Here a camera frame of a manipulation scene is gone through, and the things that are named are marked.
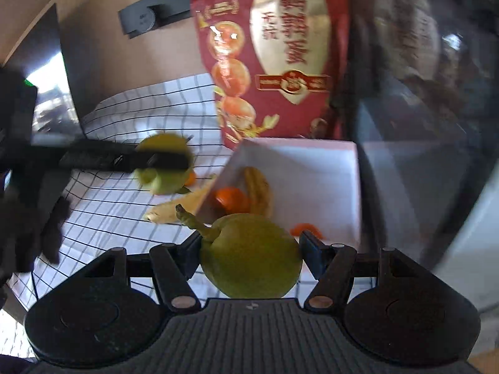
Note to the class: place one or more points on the orange tangerine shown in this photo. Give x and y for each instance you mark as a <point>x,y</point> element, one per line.
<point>230,198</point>
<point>306,229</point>

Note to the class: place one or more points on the dark monitor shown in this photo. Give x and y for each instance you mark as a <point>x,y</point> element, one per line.
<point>78,85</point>

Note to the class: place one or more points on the red snack bag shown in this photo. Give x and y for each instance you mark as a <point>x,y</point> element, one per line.
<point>296,46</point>

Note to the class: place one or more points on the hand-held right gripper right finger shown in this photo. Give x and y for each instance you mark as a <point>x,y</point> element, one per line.
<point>312,249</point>

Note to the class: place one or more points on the tangerine with green leaves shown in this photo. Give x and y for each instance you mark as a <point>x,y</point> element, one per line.
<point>191,179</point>

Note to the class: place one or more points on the yellow spotted banana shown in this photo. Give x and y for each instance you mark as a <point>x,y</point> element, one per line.
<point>257,191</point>
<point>175,206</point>

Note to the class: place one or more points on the dark grey bar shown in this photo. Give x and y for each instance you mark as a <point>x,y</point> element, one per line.
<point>136,19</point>

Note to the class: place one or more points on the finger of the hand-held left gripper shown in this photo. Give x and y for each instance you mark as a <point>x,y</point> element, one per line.
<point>117,157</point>

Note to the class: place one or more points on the pink cardboard box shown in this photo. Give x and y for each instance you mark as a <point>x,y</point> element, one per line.
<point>296,171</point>

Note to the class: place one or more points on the white black-checked tablecloth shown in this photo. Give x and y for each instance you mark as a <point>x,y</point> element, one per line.
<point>109,210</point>

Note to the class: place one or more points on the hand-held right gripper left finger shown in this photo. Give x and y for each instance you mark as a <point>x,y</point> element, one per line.
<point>191,257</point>

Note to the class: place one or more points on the glass-sided computer case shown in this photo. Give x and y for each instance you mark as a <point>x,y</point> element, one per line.
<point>409,85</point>

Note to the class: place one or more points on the green pear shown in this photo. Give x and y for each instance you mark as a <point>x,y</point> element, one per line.
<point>167,183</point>
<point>249,253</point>

